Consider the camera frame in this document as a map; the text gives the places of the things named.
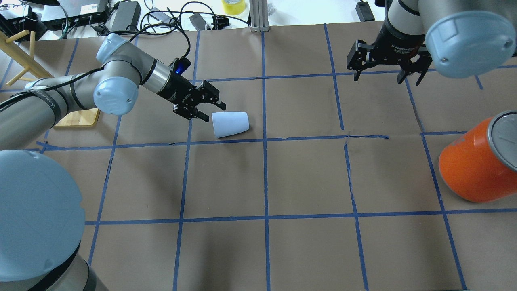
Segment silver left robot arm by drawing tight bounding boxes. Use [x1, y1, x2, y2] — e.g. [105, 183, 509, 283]
[1, 34, 227, 291]

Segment small black power adapter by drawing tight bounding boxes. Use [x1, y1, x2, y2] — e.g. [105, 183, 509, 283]
[355, 0, 376, 22]

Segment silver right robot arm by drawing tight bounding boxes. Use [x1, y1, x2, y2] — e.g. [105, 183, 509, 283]
[347, 0, 517, 85]

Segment light blue plastic cup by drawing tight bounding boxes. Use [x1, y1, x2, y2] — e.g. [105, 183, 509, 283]
[212, 111, 250, 138]

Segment wooden cup rack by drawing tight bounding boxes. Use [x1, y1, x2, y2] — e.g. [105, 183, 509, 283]
[0, 29, 101, 129]

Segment orange can with silver lid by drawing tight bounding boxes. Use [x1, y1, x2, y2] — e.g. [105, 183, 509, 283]
[438, 110, 517, 203]

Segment black power adapter brick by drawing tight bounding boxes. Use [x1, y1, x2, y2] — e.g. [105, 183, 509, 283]
[111, 0, 141, 31]

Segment aluminium frame post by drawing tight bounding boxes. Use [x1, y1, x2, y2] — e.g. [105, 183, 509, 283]
[249, 0, 270, 32]

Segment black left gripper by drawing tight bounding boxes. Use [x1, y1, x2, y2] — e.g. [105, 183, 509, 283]
[157, 72, 227, 123]

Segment yellow tape roll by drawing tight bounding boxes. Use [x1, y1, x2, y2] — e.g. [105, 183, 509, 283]
[221, 0, 246, 15]

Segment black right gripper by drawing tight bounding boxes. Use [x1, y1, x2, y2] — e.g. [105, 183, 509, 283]
[347, 20, 432, 86]

